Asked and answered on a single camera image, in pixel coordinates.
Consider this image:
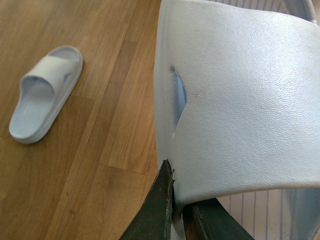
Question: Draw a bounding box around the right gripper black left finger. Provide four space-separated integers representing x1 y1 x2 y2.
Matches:
120 159 174 240

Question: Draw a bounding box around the light blue slide slipper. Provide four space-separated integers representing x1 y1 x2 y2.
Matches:
154 0 320 240
9 45 83 144

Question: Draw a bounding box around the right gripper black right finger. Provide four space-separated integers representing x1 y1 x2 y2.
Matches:
182 198 253 240

